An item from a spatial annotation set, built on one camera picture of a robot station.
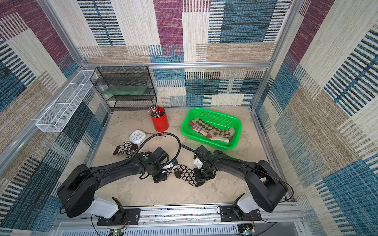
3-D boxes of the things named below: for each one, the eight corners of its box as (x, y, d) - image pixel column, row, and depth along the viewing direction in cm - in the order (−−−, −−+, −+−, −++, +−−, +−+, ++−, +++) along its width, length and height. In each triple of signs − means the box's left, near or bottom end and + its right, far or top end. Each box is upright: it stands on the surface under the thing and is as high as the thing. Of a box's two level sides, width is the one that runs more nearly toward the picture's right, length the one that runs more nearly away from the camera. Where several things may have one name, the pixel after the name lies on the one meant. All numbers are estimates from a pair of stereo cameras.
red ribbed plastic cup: (154, 132, 108) (149, 119, 97) (155, 123, 113) (151, 110, 102) (167, 131, 108) (165, 119, 97) (168, 123, 113) (166, 110, 102)
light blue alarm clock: (128, 144, 102) (127, 142, 99) (132, 132, 109) (131, 129, 106) (144, 144, 102) (143, 142, 99) (147, 132, 109) (146, 129, 106)
